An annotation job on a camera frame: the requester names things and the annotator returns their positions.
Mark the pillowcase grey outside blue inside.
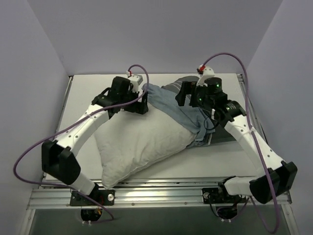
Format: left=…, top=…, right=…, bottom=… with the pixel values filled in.
left=142, top=76, right=235, bottom=148

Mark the white pillow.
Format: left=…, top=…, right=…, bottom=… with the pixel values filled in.
left=94, top=105, right=196, bottom=189

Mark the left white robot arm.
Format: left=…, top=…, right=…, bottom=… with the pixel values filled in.
left=41, top=74, right=148, bottom=205

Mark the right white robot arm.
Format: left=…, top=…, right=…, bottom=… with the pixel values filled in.
left=176, top=77, right=297, bottom=204

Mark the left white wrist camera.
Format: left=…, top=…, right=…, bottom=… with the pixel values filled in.
left=126, top=71, right=143, bottom=93

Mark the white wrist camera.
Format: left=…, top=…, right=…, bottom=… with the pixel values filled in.
left=126, top=71, right=143, bottom=93
left=197, top=64, right=215, bottom=86

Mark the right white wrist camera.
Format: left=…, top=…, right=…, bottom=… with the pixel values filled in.
left=197, top=64, right=215, bottom=86

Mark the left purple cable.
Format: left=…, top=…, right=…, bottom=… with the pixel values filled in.
left=12, top=64, right=150, bottom=224

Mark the purple cable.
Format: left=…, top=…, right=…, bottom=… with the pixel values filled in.
left=12, top=64, right=150, bottom=224
left=202, top=52, right=280, bottom=233

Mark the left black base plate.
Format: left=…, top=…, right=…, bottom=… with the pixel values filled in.
left=69, top=190, right=115, bottom=206

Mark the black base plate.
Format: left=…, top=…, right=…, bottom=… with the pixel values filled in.
left=69, top=190, right=115, bottom=206
left=201, top=187, right=246, bottom=204

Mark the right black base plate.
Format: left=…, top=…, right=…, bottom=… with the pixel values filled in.
left=201, top=187, right=246, bottom=204

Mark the aluminium rail frame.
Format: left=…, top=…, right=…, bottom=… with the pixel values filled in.
left=21, top=73, right=299, bottom=235

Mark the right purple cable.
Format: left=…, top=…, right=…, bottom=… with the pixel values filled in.
left=202, top=52, right=280, bottom=233

